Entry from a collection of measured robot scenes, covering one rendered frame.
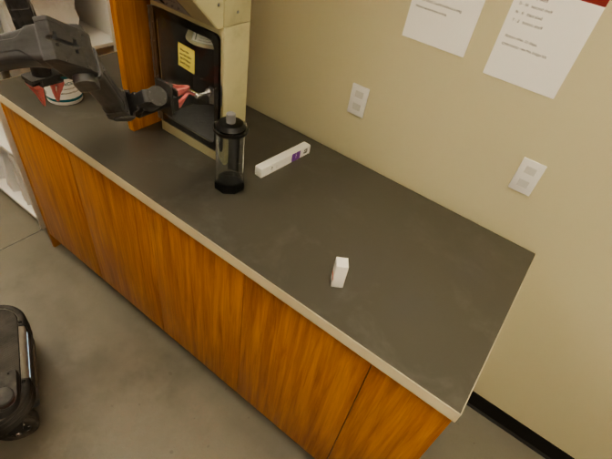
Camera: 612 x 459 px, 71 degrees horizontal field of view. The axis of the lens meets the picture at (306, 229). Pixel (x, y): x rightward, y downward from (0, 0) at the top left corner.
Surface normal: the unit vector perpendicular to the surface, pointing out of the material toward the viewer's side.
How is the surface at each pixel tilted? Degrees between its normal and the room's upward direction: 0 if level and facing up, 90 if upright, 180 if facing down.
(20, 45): 50
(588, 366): 90
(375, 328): 0
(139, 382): 0
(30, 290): 0
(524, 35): 90
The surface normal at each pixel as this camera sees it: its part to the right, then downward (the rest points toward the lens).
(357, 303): 0.15, -0.72
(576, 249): -0.59, 0.48
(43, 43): 0.13, 0.05
